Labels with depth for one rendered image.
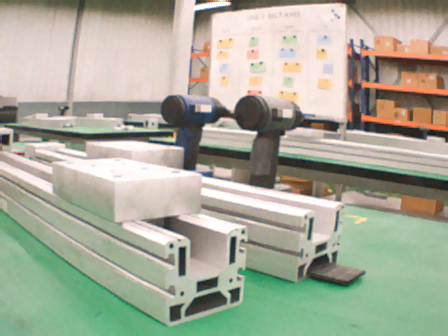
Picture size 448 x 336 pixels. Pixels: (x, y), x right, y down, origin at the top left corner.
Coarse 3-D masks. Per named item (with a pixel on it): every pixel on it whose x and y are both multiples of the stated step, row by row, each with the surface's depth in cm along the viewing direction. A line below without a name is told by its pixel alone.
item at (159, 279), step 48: (0, 192) 77; (48, 192) 56; (48, 240) 57; (96, 240) 47; (144, 240) 40; (192, 240) 47; (240, 240) 45; (144, 288) 41; (192, 288) 41; (240, 288) 46
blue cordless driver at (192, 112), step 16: (176, 96) 91; (192, 96) 95; (176, 112) 90; (192, 112) 93; (208, 112) 97; (224, 112) 103; (192, 128) 95; (176, 144) 95; (192, 144) 96; (192, 160) 96; (208, 176) 99
